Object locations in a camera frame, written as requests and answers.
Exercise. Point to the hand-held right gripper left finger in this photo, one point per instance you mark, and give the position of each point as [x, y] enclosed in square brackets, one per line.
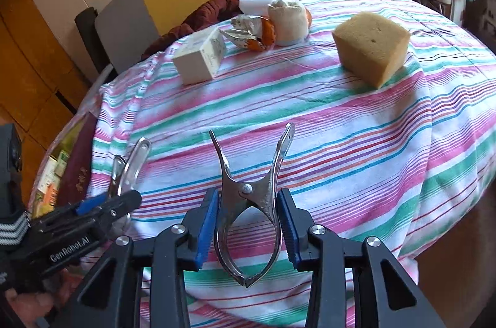
[203, 231]

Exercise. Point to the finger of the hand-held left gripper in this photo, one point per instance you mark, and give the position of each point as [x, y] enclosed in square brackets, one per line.
[91, 204]
[116, 210]

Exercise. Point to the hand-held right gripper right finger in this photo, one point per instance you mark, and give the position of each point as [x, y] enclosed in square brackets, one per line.
[288, 231]

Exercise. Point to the dark red box container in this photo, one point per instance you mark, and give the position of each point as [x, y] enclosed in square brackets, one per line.
[77, 173]

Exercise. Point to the metal spring clip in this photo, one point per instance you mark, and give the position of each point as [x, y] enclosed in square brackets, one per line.
[133, 165]
[248, 192]

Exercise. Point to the orange fruit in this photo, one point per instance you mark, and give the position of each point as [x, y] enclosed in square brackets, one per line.
[309, 17]

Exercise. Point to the person's left hand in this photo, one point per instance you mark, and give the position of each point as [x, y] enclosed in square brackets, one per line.
[27, 303]

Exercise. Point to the green white packet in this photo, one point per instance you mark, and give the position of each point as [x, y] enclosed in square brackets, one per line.
[62, 161]

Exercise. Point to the pink green striped tablecloth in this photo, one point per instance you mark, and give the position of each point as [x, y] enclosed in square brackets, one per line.
[310, 126]

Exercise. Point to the yellow wooden cabinet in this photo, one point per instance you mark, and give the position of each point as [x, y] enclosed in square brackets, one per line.
[27, 72]

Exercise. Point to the white cardboard box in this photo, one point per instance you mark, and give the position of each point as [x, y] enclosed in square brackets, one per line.
[201, 58]

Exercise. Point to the yellow sponge block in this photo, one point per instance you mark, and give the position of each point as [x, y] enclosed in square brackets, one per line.
[372, 49]

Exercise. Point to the orange white snack packet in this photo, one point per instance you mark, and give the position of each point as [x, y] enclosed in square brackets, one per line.
[248, 31]

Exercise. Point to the rolled beige towel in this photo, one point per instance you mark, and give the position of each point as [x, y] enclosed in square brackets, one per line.
[288, 22]

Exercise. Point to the maroon cloth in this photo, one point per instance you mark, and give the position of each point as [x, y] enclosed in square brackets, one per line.
[201, 18]

